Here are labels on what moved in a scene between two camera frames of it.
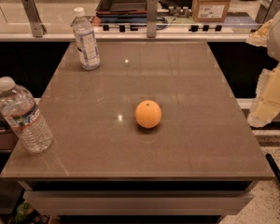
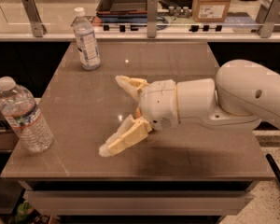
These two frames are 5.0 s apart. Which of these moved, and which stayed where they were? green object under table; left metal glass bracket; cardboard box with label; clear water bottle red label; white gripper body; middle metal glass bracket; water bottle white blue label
Moved: white gripper body
Stayed: clear water bottle red label; water bottle white blue label; cardboard box with label; green object under table; middle metal glass bracket; left metal glass bracket
